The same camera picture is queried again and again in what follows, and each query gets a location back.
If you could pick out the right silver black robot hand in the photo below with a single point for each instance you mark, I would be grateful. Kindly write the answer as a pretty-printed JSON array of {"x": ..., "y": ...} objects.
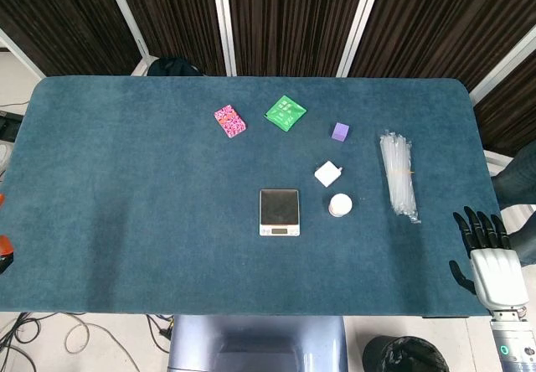
[{"x": 498, "y": 275}]

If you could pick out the white round jar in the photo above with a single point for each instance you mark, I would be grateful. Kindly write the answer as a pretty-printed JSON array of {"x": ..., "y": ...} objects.
[{"x": 340, "y": 205}]

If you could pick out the silver digital scale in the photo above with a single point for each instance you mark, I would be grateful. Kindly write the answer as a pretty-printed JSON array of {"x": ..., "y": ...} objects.
[{"x": 279, "y": 206}]

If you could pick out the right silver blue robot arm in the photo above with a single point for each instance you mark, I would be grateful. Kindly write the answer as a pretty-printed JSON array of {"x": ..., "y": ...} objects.
[{"x": 515, "y": 342}]

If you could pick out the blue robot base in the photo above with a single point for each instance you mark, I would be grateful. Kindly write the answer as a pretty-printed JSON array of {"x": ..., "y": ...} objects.
[{"x": 255, "y": 342}]

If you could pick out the black trash bin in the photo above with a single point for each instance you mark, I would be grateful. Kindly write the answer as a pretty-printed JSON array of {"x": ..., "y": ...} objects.
[{"x": 402, "y": 355}]

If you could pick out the bundle of clear straws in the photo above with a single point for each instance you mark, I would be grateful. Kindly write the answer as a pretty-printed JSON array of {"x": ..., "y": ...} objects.
[{"x": 401, "y": 175}]

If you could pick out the white charger adapter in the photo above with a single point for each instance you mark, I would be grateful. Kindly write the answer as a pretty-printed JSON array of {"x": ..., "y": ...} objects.
[{"x": 327, "y": 174}]

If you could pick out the purple cube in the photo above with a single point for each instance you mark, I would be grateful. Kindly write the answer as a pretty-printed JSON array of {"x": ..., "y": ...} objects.
[{"x": 340, "y": 132}]

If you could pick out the green foil sachet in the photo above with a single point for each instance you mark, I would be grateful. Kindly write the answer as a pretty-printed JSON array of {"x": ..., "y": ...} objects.
[{"x": 285, "y": 112}]

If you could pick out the pink patterned box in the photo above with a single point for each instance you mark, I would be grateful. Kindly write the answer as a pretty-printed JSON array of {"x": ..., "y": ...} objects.
[{"x": 230, "y": 121}]

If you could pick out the blue felt table cloth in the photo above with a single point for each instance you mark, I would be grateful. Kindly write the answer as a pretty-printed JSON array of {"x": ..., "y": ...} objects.
[{"x": 146, "y": 200}]

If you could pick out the black bag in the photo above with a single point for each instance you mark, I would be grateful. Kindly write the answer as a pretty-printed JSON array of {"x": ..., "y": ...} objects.
[{"x": 171, "y": 67}]

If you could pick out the black floor device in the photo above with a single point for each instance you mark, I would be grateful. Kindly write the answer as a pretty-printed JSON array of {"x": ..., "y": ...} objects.
[{"x": 8, "y": 127}]

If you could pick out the white partition post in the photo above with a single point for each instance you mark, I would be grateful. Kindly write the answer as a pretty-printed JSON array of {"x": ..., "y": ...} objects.
[
  {"x": 360, "y": 20},
  {"x": 502, "y": 66},
  {"x": 125, "y": 11},
  {"x": 21, "y": 51},
  {"x": 224, "y": 20}
]

